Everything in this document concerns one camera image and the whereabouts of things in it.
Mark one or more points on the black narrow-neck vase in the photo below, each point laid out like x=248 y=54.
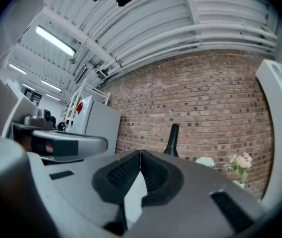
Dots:
x=172 y=145

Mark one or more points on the dark hanging panel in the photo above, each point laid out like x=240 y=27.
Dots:
x=80 y=73

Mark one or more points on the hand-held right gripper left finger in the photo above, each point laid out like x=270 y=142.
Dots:
x=81 y=197

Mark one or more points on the white metal rack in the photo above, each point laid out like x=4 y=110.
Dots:
x=75 y=100

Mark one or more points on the fluorescent ceiling light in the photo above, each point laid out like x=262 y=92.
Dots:
x=51 y=85
x=17 y=69
x=28 y=86
x=52 y=97
x=55 y=40

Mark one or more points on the light green small vase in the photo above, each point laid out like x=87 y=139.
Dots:
x=240 y=183

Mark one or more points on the white shelf unit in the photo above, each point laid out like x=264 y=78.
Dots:
x=277 y=103

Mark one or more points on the white ceiling pipe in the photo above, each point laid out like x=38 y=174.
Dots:
x=192 y=31

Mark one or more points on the grey fisheye camera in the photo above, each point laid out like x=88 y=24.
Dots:
x=40 y=119

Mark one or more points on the black and white poster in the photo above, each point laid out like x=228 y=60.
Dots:
x=33 y=97

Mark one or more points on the person's white shirt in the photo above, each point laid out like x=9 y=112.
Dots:
x=19 y=16

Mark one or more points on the red and yellow flag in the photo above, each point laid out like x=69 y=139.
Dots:
x=79 y=108

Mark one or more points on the white cabinet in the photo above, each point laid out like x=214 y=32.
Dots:
x=103 y=128

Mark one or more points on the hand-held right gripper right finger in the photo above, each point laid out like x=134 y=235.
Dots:
x=195 y=207

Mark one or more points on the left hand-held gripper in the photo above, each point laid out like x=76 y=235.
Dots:
x=19 y=113

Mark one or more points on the pink flower bouquet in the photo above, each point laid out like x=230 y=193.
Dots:
x=240 y=162

